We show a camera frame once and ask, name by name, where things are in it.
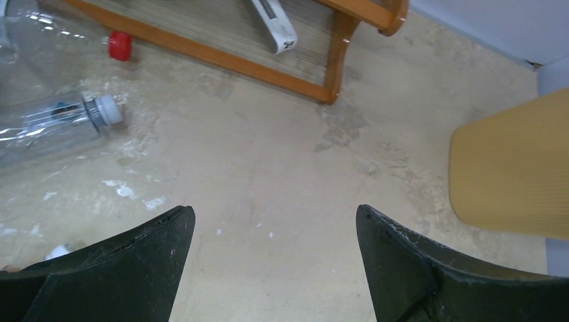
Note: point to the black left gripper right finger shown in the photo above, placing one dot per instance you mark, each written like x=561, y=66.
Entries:
x=414, y=278

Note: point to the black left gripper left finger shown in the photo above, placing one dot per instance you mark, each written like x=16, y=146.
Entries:
x=132, y=276

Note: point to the clear bottle white cap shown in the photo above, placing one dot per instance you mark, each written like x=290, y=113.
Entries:
x=54, y=124

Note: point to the yellow mesh waste bin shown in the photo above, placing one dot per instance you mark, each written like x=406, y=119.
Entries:
x=509, y=171

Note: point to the amber bottle red gold label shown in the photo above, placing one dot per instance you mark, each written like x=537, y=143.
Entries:
x=58, y=251

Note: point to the clear bottle red label by shelf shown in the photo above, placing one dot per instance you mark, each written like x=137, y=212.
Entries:
x=43, y=42

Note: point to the wooden shelf rack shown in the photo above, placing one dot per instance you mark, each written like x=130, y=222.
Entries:
x=226, y=34

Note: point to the white stapler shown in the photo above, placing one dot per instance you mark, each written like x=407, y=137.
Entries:
x=275, y=23

